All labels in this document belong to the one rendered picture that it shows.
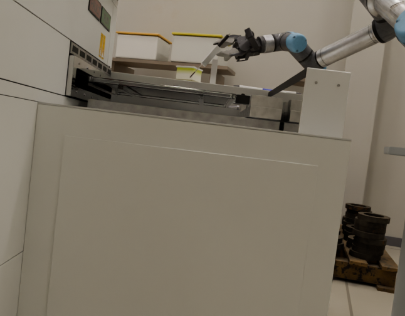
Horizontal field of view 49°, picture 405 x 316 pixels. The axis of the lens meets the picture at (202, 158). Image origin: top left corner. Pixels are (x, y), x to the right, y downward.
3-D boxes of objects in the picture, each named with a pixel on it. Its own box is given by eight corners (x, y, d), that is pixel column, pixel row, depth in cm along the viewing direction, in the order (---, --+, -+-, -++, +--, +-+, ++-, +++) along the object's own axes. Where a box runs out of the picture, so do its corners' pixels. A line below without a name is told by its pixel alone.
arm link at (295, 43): (316, 47, 179) (304, 47, 189) (299, 28, 175) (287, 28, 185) (304, 63, 180) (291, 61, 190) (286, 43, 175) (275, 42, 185)
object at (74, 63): (63, 94, 103) (68, 54, 103) (105, 106, 147) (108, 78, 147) (71, 95, 103) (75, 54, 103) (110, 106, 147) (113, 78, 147)
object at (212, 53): (198, 82, 149) (203, 42, 148) (198, 83, 153) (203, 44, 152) (216, 84, 149) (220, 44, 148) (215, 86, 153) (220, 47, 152)
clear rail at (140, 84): (86, 81, 108) (86, 75, 108) (87, 81, 109) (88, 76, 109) (236, 99, 108) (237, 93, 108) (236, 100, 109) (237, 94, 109)
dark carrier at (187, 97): (92, 80, 109) (92, 78, 109) (118, 93, 144) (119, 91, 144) (230, 96, 110) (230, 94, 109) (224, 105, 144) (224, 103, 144)
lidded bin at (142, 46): (169, 67, 431) (172, 42, 430) (156, 60, 397) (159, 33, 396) (129, 64, 442) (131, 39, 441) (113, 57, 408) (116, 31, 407)
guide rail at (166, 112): (86, 110, 114) (88, 98, 114) (88, 110, 116) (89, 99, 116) (278, 133, 114) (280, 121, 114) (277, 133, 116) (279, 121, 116)
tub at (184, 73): (173, 83, 162) (175, 64, 162) (183, 86, 169) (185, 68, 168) (191, 84, 159) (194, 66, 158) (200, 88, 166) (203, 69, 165)
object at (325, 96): (298, 133, 93) (307, 66, 92) (263, 133, 148) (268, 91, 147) (342, 138, 93) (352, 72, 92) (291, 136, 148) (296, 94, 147)
